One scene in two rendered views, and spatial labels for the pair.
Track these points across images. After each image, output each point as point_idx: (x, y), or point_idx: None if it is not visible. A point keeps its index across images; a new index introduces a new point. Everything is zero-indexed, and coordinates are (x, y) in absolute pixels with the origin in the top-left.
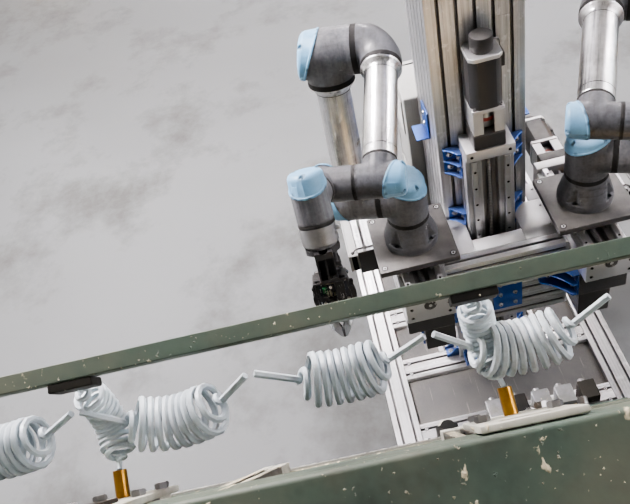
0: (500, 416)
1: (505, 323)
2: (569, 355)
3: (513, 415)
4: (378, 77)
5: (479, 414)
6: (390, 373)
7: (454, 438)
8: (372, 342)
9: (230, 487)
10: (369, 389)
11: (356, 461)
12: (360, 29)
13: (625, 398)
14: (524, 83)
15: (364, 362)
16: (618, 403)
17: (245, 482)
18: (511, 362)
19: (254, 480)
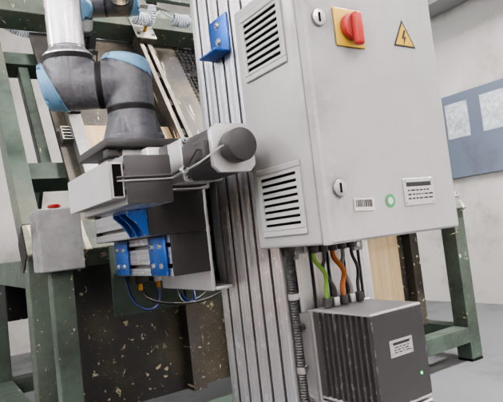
0: (147, 33)
1: (145, 12)
2: (131, 19)
3: (143, 26)
4: None
5: (152, 33)
6: (170, 21)
7: (153, 25)
8: (175, 15)
9: (191, 26)
10: (173, 21)
11: (168, 22)
12: None
13: (109, 245)
14: (190, 5)
15: (174, 15)
16: (121, 22)
17: (192, 30)
18: (144, 19)
19: (190, 30)
